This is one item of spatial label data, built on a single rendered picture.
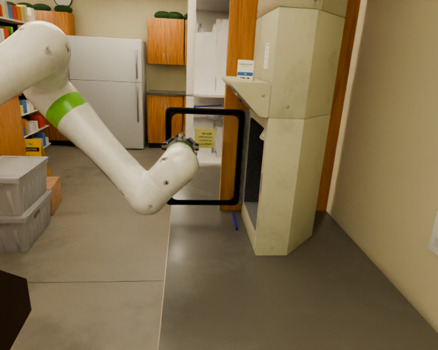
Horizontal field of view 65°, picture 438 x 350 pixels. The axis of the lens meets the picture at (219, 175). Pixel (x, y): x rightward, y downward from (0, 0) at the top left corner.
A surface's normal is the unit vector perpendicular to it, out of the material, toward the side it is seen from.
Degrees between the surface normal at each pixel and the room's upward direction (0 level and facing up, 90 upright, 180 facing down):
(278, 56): 90
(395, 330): 0
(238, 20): 90
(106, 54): 90
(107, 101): 90
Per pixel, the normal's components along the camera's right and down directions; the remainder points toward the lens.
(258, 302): 0.05, -0.95
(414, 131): -0.99, -0.02
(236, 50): 0.09, 0.32
